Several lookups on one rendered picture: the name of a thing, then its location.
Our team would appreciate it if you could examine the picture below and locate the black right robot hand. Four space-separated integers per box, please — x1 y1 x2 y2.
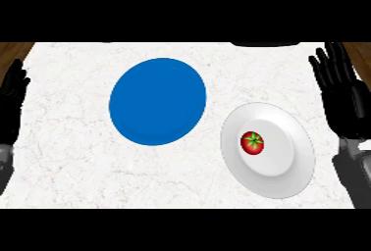
308 41 371 142

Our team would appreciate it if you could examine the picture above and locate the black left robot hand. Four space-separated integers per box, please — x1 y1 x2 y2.
0 58 33 146

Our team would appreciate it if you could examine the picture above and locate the white plate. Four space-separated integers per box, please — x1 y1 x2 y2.
219 101 318 200

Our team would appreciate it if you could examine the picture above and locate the red tomato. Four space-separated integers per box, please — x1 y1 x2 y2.
240 130 265 156

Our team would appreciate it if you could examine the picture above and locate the blue plate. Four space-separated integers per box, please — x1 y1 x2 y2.
108 57 209 147

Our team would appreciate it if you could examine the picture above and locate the black object cut off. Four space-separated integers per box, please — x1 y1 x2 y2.
229 41 302 47

